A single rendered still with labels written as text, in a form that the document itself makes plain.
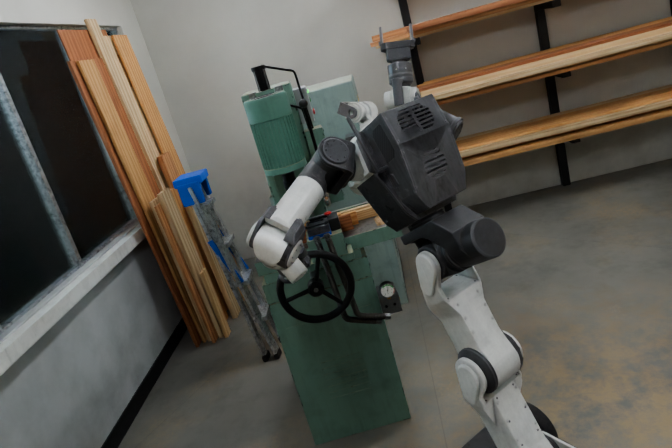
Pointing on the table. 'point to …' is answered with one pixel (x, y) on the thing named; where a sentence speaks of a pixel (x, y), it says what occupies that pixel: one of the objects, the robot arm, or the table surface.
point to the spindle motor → (275, 133)
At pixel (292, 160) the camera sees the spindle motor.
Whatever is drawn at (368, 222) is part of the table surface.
